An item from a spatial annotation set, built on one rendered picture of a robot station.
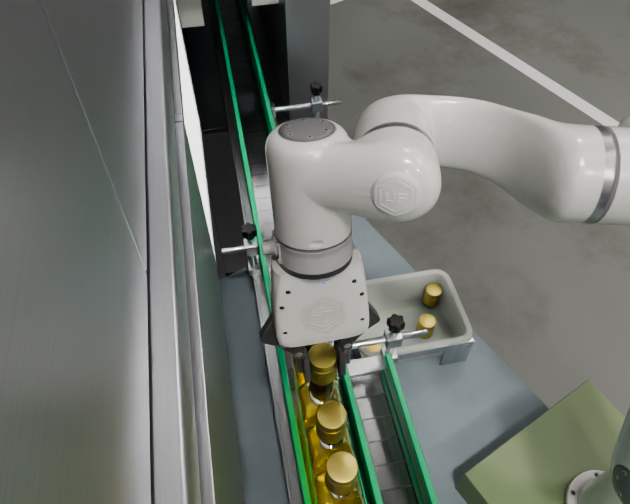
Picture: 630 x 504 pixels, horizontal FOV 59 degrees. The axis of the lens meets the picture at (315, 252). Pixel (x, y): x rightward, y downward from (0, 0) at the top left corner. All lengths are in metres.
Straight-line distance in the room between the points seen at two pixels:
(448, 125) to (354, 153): 0.13
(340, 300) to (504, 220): 1.97
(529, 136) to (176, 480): 0.39
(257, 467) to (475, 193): 1.80
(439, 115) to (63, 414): 0.42
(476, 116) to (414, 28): 3.08
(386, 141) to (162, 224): 0.21
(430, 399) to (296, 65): 0.90
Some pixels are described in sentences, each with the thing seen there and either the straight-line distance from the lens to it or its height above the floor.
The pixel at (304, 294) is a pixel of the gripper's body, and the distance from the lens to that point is 0.56.
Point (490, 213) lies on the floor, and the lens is 2.52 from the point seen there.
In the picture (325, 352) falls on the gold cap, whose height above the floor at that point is 1.19.
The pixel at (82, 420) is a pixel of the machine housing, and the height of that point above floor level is 1.53.
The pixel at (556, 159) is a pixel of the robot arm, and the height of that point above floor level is 1.46.
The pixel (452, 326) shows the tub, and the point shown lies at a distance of 1.18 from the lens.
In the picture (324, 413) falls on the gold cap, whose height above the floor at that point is 1.16.
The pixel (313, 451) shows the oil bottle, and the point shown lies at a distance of 0.73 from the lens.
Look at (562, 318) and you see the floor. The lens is 2.28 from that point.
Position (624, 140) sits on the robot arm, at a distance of 0.53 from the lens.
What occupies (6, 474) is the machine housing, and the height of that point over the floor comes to 1.60.
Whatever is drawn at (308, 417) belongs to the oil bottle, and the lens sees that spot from 0.75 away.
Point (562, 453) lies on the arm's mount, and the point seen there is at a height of 0.82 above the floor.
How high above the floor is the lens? 1.77
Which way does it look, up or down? 51 degrees down
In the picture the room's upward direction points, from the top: straight up
